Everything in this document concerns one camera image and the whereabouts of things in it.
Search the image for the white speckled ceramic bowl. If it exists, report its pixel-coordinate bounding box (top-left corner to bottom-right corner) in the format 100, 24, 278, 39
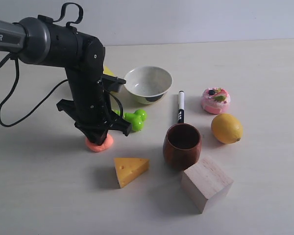
124, 66, 173, 105

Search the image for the black and white marker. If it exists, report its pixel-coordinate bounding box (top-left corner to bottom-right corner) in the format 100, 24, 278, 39
177, 91, 185, 123

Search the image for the green bone dog toy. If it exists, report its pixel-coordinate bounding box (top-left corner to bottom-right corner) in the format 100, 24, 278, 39
113, 109, 147, 132

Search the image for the orange clay lump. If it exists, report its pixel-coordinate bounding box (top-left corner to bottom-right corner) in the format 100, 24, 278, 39
85, 134, 114, 152

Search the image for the pink toy cake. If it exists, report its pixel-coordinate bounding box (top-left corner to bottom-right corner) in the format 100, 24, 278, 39
200, 87, 231, 115

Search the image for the yellow cheese wedge toy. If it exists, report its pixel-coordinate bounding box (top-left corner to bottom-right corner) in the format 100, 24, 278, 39
114, 158, 149, 188

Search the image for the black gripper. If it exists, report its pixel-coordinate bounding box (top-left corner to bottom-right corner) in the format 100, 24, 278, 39
56, 68, 132, 145

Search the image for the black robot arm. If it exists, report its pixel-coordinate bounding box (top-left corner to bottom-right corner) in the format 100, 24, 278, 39
0, 15, 132, 145

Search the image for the brown wooden cup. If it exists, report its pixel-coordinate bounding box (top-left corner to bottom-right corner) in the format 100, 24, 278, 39
162, 123, 201, 171

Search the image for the yellow lemon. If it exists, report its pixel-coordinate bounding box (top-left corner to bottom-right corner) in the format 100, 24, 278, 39
211, 114, 243, 144

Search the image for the light wooden block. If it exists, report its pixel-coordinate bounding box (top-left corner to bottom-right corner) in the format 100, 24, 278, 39
181, 157, 234, 214

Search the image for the black cable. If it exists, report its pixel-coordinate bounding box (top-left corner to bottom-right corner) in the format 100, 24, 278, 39
0, 2, 85, 128

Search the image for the yellow foam cube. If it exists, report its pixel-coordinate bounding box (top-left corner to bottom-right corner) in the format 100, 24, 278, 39
103, 66, 115, 76

